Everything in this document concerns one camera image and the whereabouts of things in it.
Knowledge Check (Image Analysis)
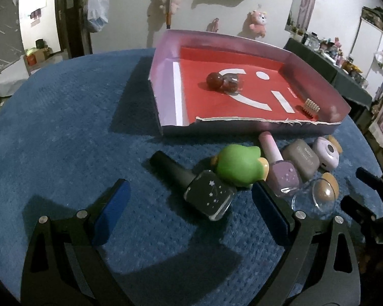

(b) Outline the pink curtain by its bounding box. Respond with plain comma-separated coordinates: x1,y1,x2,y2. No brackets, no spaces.
298,0,318,31

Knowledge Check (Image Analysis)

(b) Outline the clear plastic dome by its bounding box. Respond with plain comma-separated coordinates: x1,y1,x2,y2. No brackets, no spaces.
311,177,338,216
291,188,320,219

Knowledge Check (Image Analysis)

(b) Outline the lilac round device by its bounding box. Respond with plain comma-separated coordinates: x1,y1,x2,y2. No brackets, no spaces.
312,136,340,171

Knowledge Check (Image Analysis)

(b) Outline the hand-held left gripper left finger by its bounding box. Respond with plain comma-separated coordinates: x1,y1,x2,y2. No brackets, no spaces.
21,179,131,306

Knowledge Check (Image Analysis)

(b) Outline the star-patterned grey sheet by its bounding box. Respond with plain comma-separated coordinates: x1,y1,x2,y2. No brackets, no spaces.
0,0,29,103

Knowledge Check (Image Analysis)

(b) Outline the pink nail polish bottle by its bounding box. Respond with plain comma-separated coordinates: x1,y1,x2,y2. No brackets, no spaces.
258,131,303,197

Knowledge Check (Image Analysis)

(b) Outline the brown glitter round jar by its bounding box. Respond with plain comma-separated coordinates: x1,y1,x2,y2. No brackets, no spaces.
223,73,245,95

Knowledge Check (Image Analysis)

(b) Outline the dark cluttered cabinet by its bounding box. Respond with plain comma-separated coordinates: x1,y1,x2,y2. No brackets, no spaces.
284,37,375,109

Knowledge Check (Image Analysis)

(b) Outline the dark red ball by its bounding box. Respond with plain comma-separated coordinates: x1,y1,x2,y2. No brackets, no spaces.
206,72,224,90

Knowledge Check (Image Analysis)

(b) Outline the taupe rounded case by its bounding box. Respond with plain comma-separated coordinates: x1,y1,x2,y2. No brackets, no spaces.
281,138,321,182

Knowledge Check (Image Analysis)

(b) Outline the pink pig plush toy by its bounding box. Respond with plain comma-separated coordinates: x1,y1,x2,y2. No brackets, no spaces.
248,10,269,37

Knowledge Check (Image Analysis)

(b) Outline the blue textured blanket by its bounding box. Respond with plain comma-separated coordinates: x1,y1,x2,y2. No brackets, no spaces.
0,48,383,306

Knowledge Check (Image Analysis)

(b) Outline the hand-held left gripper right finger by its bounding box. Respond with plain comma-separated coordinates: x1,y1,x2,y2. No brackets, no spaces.
252,181,361,306

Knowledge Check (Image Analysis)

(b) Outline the green round toy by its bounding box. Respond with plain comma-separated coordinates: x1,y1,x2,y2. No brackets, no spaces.
211,144,270,188

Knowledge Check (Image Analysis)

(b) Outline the hanging plastic bag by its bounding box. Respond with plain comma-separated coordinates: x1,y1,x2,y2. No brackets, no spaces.
87,0,110,33

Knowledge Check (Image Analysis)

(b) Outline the black nail polish bottle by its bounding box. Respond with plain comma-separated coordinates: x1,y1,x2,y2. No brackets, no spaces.
150,150,237,221

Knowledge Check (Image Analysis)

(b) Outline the orange cup-shaped cake toy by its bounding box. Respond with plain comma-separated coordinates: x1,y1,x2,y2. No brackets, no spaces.
327,135,343,154
316,172,339,203

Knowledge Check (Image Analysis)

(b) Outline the gold studded cylinder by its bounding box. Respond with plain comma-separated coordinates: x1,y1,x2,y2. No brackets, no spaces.
303,99,320,117

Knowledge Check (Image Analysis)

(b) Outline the cardboard box tray red bottom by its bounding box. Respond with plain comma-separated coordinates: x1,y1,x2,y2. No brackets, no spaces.
148,29,352,138

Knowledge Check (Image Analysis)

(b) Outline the dark door frame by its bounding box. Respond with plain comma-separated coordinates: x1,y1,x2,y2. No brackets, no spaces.
54,0,93,59

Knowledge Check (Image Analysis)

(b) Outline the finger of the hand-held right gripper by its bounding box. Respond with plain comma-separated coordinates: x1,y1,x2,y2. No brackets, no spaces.
355,167,383,200
341,195,382,232

